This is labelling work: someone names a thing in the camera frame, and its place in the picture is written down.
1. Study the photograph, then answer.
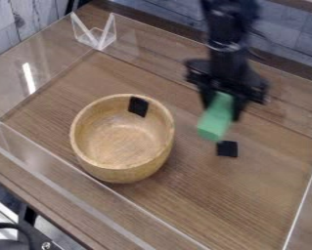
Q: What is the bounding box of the clear acrylic enclosure wall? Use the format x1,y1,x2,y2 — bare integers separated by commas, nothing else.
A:
0,12,312,250

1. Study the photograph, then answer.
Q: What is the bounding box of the clear acrylic corner bracket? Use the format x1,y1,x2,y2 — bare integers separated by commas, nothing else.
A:
71,13,116,51

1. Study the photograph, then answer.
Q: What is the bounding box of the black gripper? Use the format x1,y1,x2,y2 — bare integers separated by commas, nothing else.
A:
183,42,269,122

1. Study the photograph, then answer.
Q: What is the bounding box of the wooden bowl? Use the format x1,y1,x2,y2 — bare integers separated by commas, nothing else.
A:
69,94,175,184

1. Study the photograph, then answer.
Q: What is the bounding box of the black square pad in bowl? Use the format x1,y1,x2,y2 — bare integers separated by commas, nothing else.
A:
128,96,148,117

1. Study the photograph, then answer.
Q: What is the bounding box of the black square pad on table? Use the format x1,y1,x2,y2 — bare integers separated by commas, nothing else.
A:
217,141,238,157

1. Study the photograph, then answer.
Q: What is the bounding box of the black metal table frame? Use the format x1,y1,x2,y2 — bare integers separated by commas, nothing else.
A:
0,203,65,250

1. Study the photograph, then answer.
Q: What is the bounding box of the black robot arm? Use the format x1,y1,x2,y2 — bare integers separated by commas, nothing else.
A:
183,0,269,121

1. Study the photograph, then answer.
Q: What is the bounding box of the green rectangular stick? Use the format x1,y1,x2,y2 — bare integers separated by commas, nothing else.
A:
197,92,233,142

